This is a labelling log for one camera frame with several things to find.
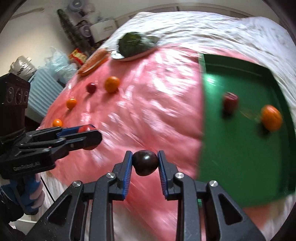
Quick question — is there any orange on sheet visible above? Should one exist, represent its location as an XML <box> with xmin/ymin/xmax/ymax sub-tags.
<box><xmin>104</xmin><ymin>76</ymin><xmax>120</xmax><ymax>93</ymax></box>

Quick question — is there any plaid cloth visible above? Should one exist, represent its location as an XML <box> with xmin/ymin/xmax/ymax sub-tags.
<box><xmin>57</xmin><ymin>9</ymin><xmax>88</xmax><ymax>52</ymax></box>

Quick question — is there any orange carrot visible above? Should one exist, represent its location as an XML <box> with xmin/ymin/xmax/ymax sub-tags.
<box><xmin>78</xmin><ymin>48</ymin><xmax>108</xmax><ymax>74</ymax></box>

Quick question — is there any grey fan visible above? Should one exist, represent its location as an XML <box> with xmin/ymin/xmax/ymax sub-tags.
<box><xmin>79</xmin><ymin>25</ymin><xmax>92</xmax><ymax>39</ymax></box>
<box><xmin>68</xmin><ymin>0</ymin><xmax>85</xmax><ymax>12</ymax></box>

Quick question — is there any red apple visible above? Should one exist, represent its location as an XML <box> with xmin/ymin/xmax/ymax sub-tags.
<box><xmin>222</xmin><ymin>92</ymin><xmax>239</xmax><ymax>114</ymax></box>

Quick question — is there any floral white bedsheet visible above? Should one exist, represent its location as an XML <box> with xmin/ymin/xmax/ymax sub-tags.
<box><xmin>102</xmin><ymin>11</ymin><xmax>295</xmax><ymax>111</ymax></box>

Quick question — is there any green tray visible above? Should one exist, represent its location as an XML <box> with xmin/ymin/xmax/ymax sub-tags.
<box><xmin>198</xmin><ymin>54</ymin><xmax>295</xmax><ymax>207</ymax></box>

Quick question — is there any red yellow snack package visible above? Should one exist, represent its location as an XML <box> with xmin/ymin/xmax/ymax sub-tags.
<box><xmin>68</xmin><ymin>48</ymin><xmax>87</xmax><ymax>68</ymax></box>

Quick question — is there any small dark red fruit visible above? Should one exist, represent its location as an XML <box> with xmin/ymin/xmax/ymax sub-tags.
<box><xmin>86</xmin><ymin>82</ymin><xmax>97</xmax><ymax>94</ymax></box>

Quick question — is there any dark purple plum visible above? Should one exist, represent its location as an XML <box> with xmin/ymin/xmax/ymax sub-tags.
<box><xmin>132</xmin><ymin>150</ymin><xmax>159</xmax><ymax>176</ymax></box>

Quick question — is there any large orange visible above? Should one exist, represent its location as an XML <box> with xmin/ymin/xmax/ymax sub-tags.
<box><xmin>260</xmin><ymin>105</ymin><xmax>283</xmax><ymax>132</ymax></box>

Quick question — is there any green leafy vegetable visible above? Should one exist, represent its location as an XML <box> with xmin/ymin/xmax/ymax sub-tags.
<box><xmin>118</xmin><ymin>32</ymin><xmax>156</xmax><ymax>58</ymax></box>

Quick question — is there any small orange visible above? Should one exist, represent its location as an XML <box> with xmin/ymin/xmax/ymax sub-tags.
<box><xmin>52</xmin><ymin>118</ymin><xmax>63</xmax><ymax>127</ymax></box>
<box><xmin>66</xmin><ymin>98</ymin><xmax>77</xmax><ymax>110</ymax></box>

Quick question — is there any translucent plastic bag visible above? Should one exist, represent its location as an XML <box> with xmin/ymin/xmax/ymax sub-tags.
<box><xmin>40</xmin><ymin>47</ymin><xmax>78</xmax><ymax>85</ymax></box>

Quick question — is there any light blue radiator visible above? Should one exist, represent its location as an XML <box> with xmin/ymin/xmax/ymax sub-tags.
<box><xmin>28</xmin><ymin>68</ymin><xmax>63</xmax><ymax>118</ymax></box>

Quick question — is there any blue gloved left hand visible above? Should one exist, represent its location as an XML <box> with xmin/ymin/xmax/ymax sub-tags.
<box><xmin>1</xmin><ymin>173</ymin><xmax>45</xmax><ymax>215</ymax></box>

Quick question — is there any pink plastic sheet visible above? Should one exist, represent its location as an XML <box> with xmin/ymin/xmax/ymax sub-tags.
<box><xmin>38</xmin><ymin>45</ymin><xmax>273</xmax><ymax>241</ymax></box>

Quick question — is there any orange plate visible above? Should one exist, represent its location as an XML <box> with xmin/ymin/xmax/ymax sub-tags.
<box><xmin>78</xmin><ymin>54</ymin><xmax>109</xmax><ymax>76</ymax></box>

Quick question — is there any white cardboard box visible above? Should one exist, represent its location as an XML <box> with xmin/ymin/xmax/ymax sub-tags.
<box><xmin>89</xmin><ymin>20</ymin><xmax>117</xmax><ymax>43</ymax></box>

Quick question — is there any upper grey fan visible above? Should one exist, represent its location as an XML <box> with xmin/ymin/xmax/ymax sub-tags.
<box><xmin>68</xmin><ymin>0</ymin><xmax>85</xmax><ymax>12</ymax></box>

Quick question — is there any red tomato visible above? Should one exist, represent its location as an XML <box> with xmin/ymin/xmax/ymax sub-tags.
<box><xmin>78</xmin><ymin>125</ymin><xmax>97</xmax><ymax>151</ymax></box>

